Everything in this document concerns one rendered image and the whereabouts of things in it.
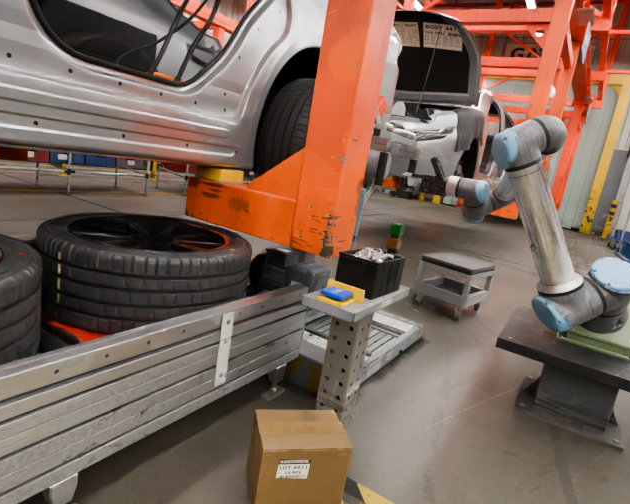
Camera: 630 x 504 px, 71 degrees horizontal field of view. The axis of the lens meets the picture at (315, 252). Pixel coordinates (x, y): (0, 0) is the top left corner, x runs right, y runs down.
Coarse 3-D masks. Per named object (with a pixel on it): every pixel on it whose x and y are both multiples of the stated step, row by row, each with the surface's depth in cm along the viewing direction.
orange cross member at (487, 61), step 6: (486, 60) 679; (492, 60) 675; (498, 60) 671; (504, 60) 666; (510, 60) 662; (516, 60) 658; (522, 60) 654; (528, 60) 650; (534, 60) 646; (486, 66) 684; (492, 66) 678; (498, 66) 672; (504, 66) 667; (510, 66) 663; (516, 66) 659; (522, 66) 655; (528, 66) 650; (534, 66) 646; (558, 66) 631; (558, 72) 636
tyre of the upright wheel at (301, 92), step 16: (304, 80) 195; (288, 96) 187; (304, 96) 183; (272, 112) 186; (288, 112) 182; (304, 112) 179; (272, 128) 184; (288, 128) 180; (304, 128) 177; (272, 144) 184; (288, 144) 180; (304, 144) 178; (256, 160) 191; (272, 160) 186
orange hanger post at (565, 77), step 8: (576, 48) 616; (576, 56) 617; (560, 72) 628; (568, 72) 623; (560, 80) 629; (568, 80) 624; (560, 88) 630; (568, 88) 627; (560, 96) 631; (552, 104) 637; (560, 104) 632; (552, 112) 638; (560, 112) 633; (544, 160) 649; (544, 168) 650
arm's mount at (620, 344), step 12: (564, 336) 174; (576, 336) 172; (588, 336) 169; (600, 336) 168; (612, 336) 166; (624, 336) 165; (588, 348) 169; (600, 348) 168; (612, 348) 166; (624, 348) 163
